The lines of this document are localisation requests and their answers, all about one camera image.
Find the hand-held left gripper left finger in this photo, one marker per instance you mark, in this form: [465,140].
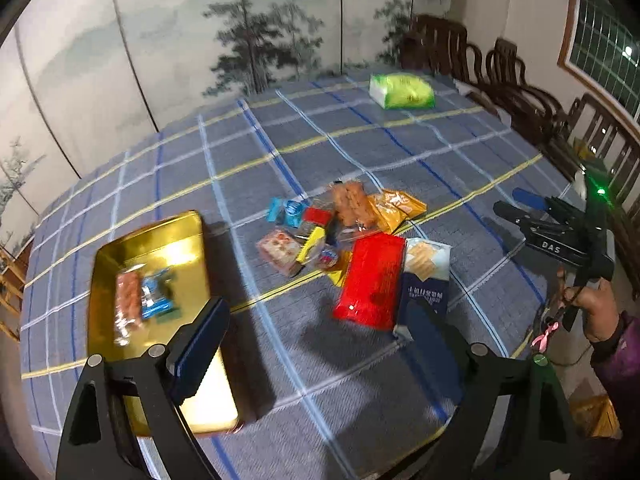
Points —
[200,345]

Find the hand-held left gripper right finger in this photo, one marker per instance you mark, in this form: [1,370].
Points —
[430,332]

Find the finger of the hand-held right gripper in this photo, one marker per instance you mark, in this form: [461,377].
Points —
[510,211]
[529,198]

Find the blue white cracker packet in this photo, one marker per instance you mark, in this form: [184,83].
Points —
[426,272]

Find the large red snack packet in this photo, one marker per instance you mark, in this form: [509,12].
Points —
[372,282]

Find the clear packet of brown snacks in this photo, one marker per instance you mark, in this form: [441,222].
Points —
[129,305]
[352,205]

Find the orange chip packet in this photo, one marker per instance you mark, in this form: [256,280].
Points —
[395,208]

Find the gold metal tin tray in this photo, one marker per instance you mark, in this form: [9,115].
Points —
[150,240]

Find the pink snack packet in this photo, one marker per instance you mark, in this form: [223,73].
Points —
[277,251]

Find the round candy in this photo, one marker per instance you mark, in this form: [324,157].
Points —
[327,257]

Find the yellow snack packet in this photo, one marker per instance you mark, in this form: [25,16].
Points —
[311,245]

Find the dark snack bar red label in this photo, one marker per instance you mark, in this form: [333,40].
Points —
[317,216]

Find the person's right hand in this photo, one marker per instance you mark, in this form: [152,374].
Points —
[595,310]

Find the pink ribbon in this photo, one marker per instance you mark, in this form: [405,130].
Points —
[545,336]

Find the green tissue pack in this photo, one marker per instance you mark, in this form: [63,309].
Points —
[402,90]

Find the yellow box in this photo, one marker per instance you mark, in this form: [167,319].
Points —
[595,416]

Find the window with grid panes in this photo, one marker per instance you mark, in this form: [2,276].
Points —
[600,30]

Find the light wooden rack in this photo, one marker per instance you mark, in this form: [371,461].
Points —
[11,280]

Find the blue plaid tablecloth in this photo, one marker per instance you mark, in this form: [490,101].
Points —
[300,160]

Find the painted folding screen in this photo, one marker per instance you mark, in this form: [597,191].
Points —
[175,35]

